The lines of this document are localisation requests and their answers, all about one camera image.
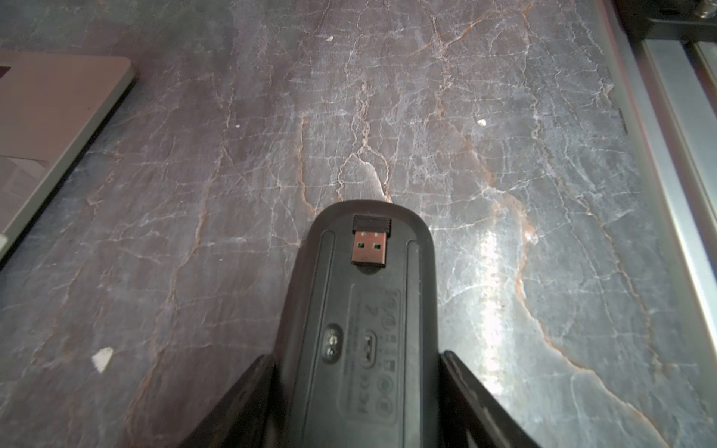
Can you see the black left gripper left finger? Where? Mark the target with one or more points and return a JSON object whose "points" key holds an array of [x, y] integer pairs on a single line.
{"points": [[239, 418]]}

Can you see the black wireless mouse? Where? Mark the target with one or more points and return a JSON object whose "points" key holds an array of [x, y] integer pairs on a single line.
{"points": [[357, 347]]}

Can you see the aluminium front rail frame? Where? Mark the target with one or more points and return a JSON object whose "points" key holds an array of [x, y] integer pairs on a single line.
{"points": [[662, 58]]}

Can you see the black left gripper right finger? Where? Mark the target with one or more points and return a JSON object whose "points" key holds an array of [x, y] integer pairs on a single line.
{"points": [[470, 415]]}

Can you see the silver laptop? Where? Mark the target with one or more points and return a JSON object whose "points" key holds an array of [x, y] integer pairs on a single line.
{"points": [[51, 106]]}

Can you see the small usb mouse receiver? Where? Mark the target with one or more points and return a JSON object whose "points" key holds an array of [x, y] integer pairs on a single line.
{"points": [[370, 240]]}

